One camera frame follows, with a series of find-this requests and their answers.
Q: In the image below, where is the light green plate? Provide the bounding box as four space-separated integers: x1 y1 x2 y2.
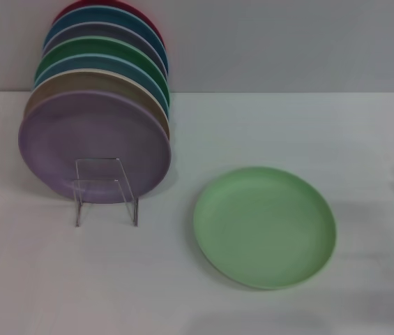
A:
192 165 338 290

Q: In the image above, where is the clear acrylic plate rack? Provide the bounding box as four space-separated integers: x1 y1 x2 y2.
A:
73 157 139 228

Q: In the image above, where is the purple plate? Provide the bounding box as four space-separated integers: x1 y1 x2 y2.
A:
17 89 172 205

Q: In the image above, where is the beige plate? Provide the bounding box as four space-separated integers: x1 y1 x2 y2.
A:
23 68 174 142

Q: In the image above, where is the light blue plate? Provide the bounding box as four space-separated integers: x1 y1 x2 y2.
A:
33 52 171 110

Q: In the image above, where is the dark green plate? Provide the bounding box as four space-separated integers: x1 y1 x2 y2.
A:
35 35 169 92

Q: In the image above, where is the grey lavender plate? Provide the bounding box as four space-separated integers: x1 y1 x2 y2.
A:
42 21 169 76

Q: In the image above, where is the teal blue plate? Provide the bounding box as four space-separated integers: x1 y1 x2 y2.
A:
42 5 167 64

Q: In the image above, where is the red plate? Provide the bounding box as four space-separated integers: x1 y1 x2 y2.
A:
52 0 165 47

